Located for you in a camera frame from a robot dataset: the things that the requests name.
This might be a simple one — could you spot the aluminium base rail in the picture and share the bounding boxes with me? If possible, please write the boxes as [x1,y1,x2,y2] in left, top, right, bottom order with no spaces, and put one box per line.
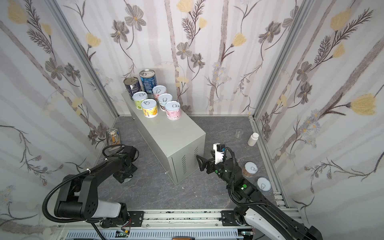
[58,207,309,240]

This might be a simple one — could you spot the blue label tall can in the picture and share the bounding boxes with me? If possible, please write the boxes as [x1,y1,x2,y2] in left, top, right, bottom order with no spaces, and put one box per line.
[139,69,157,94]

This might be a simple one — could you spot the yellow label can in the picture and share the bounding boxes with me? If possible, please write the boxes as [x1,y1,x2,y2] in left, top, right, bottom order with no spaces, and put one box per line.
[141,99,158,118]

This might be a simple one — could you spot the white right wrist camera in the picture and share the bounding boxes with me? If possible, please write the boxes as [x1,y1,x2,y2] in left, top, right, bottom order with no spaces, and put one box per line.
[213,143,226,165]

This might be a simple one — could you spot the dark navy tall can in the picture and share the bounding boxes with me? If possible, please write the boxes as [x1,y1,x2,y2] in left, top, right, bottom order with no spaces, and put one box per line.
[123,77,142,100]

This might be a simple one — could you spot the grey metal cabinet counter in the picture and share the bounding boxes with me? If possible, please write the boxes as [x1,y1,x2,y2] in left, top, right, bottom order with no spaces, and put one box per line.
[122,92,206,185]

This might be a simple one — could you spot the white brown label can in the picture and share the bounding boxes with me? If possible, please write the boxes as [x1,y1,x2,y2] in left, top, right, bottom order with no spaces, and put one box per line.
[158,93,173,112]

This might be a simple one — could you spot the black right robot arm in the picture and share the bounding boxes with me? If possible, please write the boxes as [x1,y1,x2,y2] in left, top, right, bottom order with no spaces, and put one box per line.
[196,144,323,240]

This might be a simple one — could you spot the pink orange label can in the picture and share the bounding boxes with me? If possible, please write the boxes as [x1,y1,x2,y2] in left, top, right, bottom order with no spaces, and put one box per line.
[165,101,181,121]

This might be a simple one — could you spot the white plastic bottle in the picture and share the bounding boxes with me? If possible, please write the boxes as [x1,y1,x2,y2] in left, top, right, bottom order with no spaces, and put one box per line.
[248,133,259,147]

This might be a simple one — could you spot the green label can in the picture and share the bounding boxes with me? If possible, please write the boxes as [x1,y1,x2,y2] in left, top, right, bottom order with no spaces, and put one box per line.
[132,92,148,110]

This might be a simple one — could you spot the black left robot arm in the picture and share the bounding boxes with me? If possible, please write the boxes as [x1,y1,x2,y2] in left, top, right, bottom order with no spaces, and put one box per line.
[42,144,140,228]

